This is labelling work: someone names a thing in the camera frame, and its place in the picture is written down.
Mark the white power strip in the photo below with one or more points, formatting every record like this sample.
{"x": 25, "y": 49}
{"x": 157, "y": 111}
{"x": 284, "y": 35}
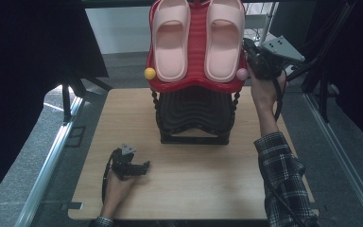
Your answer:
{"x": 291, "y": 67}

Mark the silver metal rail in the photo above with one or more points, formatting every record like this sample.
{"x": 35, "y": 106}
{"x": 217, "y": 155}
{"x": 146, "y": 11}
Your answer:
{"x": 48, "y": 164}
{"x": 340, "y": 151}

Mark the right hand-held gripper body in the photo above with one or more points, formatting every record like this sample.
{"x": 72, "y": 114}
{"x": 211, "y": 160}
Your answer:
{"x": 274, "y": 60}

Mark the black metal stand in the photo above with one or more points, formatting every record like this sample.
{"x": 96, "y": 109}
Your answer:
{"x": 321, "y": 63}

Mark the white desk frame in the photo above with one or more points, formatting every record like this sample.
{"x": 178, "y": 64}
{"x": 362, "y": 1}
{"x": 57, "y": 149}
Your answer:
{"x": 266, "y": 22}

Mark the red and black shoe rack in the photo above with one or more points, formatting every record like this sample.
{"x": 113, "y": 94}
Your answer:
{"x": 196, "y": 104}

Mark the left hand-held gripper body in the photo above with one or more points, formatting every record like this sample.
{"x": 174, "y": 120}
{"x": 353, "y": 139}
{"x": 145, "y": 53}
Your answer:
{"x": 123, "y": 164}

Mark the person's left hand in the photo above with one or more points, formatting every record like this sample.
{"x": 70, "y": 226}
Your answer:
{"x": 118, "y": 190}

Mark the person's right hand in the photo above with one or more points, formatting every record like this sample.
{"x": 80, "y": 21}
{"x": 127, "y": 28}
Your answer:
{"x": 266, "y": 91}

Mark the black curtain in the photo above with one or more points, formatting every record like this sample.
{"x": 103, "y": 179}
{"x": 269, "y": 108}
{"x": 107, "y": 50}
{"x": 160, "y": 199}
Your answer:
{"x": 28, "y": 63}

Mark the white panel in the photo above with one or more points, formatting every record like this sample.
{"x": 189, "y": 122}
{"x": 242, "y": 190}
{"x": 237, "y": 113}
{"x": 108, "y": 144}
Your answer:
{"x": 116, "y": 30}

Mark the pink slipper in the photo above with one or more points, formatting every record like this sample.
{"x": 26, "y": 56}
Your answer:
{"x": 171, "y": 47}
{"x": 222, "y": 47}

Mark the black tripod stand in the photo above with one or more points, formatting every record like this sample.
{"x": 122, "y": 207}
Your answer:
{"x": 71, "y": 91}

